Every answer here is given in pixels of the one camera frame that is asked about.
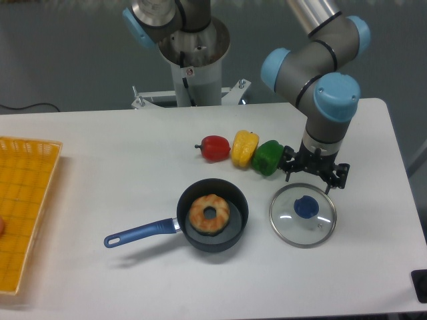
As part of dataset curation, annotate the red toy bell pepper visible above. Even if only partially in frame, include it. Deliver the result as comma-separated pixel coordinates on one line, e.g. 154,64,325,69
194,135,231,162

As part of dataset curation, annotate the yellow toy bell pepper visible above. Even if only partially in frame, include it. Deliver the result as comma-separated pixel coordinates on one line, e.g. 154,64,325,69
231,130,259,167

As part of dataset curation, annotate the black device at table edge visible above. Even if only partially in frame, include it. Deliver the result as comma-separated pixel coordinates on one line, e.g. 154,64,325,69
411,269,427,303

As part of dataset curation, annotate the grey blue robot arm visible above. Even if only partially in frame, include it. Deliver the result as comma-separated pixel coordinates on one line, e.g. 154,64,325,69
122,1,371,189

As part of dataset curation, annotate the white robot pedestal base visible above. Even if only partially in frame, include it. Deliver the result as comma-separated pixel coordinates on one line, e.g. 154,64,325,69
131,17,251,109

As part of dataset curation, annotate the green toy bell pepper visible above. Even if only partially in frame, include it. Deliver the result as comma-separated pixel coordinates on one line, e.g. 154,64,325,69
251,140,284,176

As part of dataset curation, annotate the glazed toy donut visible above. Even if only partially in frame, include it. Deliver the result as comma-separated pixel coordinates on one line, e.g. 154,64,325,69
188,194,230,235

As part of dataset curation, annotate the yellow woven basket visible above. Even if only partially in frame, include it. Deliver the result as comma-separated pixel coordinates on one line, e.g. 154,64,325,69
1,137,63,295

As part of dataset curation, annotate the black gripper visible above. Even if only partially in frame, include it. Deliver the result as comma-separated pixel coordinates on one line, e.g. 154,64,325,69
277,141,350,194

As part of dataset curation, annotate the black cable on floor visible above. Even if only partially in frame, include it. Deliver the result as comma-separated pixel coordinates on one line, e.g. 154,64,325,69
0,102,61,113

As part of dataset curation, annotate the dark saucepan blue handle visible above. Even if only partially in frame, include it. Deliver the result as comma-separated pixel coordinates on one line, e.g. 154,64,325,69
104,178,249,253

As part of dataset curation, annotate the glass pot lid blue knob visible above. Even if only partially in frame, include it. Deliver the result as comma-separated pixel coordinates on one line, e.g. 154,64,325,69
268,182,338,249

